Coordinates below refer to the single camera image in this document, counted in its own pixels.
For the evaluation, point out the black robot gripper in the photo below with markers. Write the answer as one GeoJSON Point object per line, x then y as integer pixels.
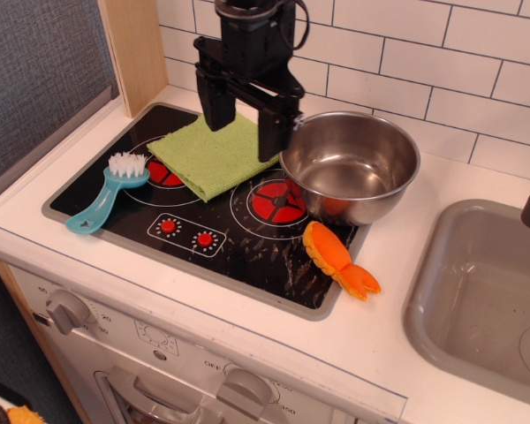
{"type": "Point", "coordinates": [257, 42]}

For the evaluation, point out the metal bowl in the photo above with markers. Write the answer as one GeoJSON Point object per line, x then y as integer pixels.
{"type": "Point", "coordinates": [349, 168]}

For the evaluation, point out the orange plush fish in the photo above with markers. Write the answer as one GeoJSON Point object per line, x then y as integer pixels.
{"type": "Point", "coordinates": [331, 256]}

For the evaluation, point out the green microfiber cloth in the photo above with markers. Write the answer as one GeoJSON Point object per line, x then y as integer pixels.
{"type": "Point", "coordinates": [211, 163]}

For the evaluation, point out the black toy stovetop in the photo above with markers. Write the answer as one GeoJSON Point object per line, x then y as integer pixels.
{"type": "Point", "coordinates": [247, 240]}

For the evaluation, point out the blue dish brush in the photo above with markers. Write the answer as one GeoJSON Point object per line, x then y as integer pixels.
{"type": "Point", "coordinates": [125, 170]}

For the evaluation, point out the grey left oven knob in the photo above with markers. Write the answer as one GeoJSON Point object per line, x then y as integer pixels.
{"type": "Point", "coordinates": [67, 311]}

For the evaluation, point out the grey oven knob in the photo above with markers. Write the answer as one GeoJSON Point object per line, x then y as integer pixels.
{"type": "Point", "coordinates": [67, 311]}
{"type": "Point", "coordinates": [245, 392]}

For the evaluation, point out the grey right oven knob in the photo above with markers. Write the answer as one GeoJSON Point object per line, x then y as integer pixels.
{"type": "Point", "coordinates": [245, 392]}

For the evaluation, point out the grey sink basin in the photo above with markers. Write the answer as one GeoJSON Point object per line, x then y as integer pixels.
{"type": "Point", "coordinates": [469, 310]}

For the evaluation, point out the yellow plush toy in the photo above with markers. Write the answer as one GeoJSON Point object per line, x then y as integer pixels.
{"type": "Point", "coordinates": [23, 415]}

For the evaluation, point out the wooden side post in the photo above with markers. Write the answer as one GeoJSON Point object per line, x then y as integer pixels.
{"type": "Point", "coordinates": [136, 48]}

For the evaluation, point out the silver oven door handle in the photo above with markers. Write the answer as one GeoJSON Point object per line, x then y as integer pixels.
{"type": "Point", "coordinates": [143, 401]}

